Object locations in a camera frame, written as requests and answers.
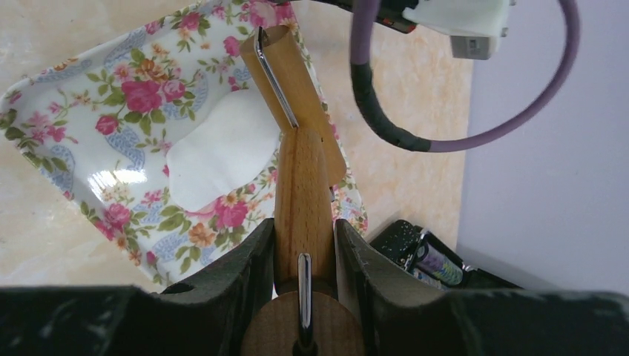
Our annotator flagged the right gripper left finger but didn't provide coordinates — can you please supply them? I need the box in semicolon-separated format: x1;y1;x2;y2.
1;219;274;355

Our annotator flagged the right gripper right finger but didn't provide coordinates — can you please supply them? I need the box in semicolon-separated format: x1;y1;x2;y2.
335;220;628;355

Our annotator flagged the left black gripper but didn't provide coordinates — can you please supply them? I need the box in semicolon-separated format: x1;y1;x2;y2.
314;0;418;34

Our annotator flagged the wooden dough roller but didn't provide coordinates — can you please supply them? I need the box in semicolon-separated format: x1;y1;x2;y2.
240;25;365;355

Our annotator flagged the white dough ball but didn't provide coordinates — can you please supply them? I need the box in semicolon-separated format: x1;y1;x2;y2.
166;89;280;211

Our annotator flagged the floral tray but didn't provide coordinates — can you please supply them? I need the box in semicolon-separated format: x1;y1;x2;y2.
0;0;369;289

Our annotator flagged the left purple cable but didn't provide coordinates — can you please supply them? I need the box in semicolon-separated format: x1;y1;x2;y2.
349;0;582;154

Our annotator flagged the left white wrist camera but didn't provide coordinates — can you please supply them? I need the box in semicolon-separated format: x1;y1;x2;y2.
402;0;517;60

